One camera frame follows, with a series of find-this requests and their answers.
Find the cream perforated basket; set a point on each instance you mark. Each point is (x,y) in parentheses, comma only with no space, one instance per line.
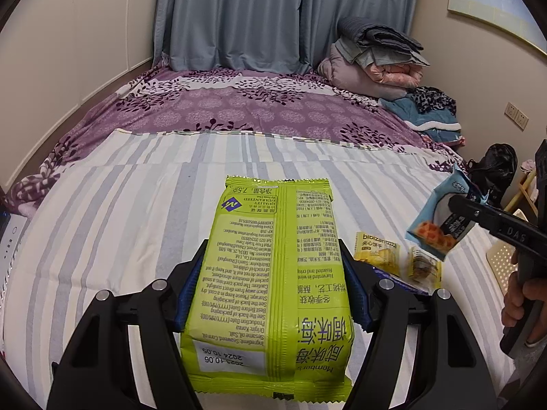
(500,273)

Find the black plastic bag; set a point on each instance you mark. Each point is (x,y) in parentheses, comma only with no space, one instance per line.
(495,166)

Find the dark blue wafer packet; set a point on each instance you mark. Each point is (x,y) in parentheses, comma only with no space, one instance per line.
(401,282)

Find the pink cloth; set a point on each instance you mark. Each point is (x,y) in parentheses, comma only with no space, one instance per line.
(527,165)

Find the yellow biscuit packet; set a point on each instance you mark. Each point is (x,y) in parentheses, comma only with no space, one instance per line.
(378,252)

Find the leopard print cloth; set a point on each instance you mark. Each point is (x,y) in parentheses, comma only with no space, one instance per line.
(431,98)

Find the lavender quilt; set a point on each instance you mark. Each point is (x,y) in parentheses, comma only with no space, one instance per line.
(346,77)

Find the person's right hand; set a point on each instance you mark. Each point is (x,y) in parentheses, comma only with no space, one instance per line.
(536,299)

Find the white wardrobe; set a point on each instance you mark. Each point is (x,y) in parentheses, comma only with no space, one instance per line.
(72,42)

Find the beige wall socket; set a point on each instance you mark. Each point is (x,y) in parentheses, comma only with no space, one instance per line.
(521,118)
(511,109)

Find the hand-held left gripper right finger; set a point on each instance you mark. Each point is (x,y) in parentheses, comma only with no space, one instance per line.
(357,299)

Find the blue fleece blanket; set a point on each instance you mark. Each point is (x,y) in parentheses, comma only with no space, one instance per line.
(427,121)

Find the peach pink folded quilt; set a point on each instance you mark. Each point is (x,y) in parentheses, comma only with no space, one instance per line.
(397,74)

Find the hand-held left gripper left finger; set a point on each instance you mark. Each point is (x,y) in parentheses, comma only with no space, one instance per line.
(188,303)

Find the blue-grey curtain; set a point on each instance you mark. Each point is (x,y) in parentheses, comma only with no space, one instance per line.
(256,13)

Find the striped white grey sheet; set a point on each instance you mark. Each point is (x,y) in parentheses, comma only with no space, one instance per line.
(128,205)

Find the purple floral bedsheet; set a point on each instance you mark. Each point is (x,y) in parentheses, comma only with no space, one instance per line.
(239,106)

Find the light blue snack bag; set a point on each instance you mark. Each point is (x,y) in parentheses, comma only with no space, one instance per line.
(431,222)

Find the green seaweed pack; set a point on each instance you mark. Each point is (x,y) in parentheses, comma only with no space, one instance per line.
(265,286)

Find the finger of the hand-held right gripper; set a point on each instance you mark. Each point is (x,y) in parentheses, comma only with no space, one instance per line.
(474,213)

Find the small clear grain bar packet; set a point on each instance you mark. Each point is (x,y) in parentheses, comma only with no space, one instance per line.
(423,269)

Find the grey folded blanket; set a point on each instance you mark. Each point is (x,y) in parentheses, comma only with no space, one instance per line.
(380,32)

